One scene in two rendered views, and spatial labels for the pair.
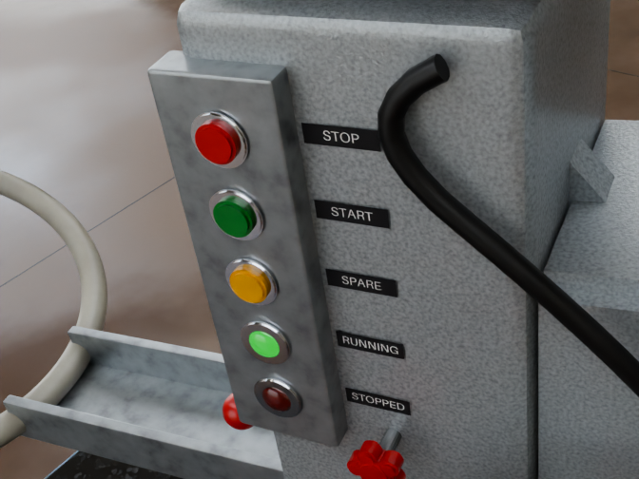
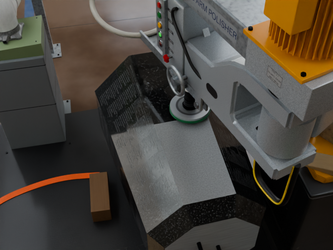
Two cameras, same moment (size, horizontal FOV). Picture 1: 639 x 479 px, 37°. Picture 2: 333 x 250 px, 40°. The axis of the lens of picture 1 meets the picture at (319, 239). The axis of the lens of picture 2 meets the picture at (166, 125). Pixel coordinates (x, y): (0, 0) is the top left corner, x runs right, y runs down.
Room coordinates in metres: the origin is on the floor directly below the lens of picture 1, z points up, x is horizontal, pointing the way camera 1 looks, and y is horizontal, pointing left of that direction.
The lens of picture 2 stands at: (-0.96, -0.88, 2.54)
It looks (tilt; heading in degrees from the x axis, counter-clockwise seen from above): 47 degrees down; 32
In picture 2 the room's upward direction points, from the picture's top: 1 degrees counter-clockwise
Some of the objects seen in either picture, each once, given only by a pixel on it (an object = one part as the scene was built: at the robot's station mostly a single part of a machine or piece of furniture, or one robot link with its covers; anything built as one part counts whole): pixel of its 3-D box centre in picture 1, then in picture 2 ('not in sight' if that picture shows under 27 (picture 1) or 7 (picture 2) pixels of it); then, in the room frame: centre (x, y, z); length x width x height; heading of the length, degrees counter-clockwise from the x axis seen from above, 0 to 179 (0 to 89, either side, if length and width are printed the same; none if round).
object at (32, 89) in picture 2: not in sight; (26, 88); (0.53, 1.22, 0.40); 0.50 x 0.50 x 0.80; 42
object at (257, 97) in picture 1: (261, 267); (162, 24); (0.48, 0.04, 1.37); 0.08 x 0.03 x 0.28; 60
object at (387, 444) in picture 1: (382, 451); (168, 57); (0.43, -0.02, 1.24); 0.04 x 0.04 x 0.04; 60
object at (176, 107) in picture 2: not in sight; (190, 105); (0.54, -0.08, 0.87); 0.21 x 0.21 x 0.01
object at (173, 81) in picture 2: not in sight; (182, 78); (0.38, -0.12, 1.20); 0.15 x 0.10 x 0.15; 60
